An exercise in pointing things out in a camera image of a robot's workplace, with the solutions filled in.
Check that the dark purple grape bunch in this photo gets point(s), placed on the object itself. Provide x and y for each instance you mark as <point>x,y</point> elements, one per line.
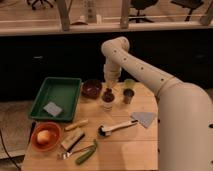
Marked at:
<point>108,96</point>

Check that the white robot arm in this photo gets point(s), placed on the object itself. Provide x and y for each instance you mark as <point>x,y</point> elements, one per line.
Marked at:
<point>185,111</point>

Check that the white paper cup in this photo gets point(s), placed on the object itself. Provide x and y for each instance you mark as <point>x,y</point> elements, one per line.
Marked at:
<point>107,105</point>

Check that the green cup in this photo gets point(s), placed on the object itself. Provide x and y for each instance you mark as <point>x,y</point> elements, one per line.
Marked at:
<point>129,83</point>

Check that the metal cup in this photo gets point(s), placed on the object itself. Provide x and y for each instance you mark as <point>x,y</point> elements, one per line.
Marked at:
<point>128,95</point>

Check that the dark red bowl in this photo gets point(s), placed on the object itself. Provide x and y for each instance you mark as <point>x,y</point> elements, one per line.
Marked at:
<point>92,88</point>

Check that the green plastic tray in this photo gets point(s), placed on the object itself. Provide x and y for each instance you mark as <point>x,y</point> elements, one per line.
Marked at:
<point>63,92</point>

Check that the grey cloth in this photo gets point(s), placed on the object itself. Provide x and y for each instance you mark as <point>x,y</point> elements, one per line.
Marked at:
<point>144,118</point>

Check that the grey sponge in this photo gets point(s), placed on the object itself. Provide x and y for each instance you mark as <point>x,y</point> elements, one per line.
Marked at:
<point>52,109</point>

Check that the wooden block with black edge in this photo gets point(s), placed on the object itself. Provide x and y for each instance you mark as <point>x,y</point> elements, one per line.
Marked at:
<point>70,140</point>

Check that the green cucumber toy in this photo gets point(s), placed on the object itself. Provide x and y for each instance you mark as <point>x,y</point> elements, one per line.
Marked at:
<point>80,160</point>

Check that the orange bowl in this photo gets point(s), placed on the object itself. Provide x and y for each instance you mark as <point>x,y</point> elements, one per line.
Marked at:
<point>55,136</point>

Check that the metal fork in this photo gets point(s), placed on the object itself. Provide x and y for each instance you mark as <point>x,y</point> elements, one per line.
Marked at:
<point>65,155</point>

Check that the yellow round fruit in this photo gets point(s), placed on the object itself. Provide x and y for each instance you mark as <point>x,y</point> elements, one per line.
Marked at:
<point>43,137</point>

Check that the black office chair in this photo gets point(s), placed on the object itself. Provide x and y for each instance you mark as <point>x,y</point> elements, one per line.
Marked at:
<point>141,5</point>
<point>43,3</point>
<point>190,4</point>

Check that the black office chair left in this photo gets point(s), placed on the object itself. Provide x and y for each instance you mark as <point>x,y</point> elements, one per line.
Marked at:
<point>43,3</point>

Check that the black office chair right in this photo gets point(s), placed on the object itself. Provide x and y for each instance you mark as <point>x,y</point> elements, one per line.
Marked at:
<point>190,4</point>

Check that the white handled brush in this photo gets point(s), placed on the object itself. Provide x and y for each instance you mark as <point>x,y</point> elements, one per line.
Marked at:
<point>105,130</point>

